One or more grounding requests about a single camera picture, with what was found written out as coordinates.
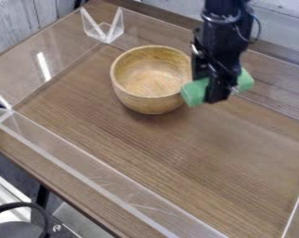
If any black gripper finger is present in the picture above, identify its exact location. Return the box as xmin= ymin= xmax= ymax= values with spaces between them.
xmin=191 ymin=37 xmax=208 ymax=81
xmin=204 ymin=66 xmax=242 ymax=104

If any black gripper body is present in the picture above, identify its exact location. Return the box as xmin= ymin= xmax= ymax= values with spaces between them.
xmin=194 ymin=12 xmax=255 ymax=69

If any green rectangular block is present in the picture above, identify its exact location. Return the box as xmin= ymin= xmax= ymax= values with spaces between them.
xmin=180 ymin=69 xmax=255 ymax=108

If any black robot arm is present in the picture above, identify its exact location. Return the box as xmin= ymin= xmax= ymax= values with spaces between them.
xmin=191 ymin=0 xmax=255 ymax=103

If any brown wooden bowl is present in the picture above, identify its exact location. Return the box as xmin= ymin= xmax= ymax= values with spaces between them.
xmin=111 ymin=45 xmax=192 ymax=115

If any clear acrylic front barrier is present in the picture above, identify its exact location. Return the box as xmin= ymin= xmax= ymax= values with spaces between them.
xmin=0 ymin=95 xmax=228 ymax=238

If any black table leg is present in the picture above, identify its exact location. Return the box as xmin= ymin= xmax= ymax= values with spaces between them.
xmin=36 ymin=185 xmax=51 ymax=208

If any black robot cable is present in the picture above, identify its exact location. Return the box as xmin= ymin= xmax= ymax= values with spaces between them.
xmin=236 ymin=12 xmax=263 ymax=45

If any clear acrylic corner bracket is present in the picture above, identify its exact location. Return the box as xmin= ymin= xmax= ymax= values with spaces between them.
xmin=79 ymin=7 xmax=124 ymax=44

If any black cable loop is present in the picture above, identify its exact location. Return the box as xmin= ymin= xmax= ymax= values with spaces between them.
xmin=0 ymin=202 xmax=51 ymax=238

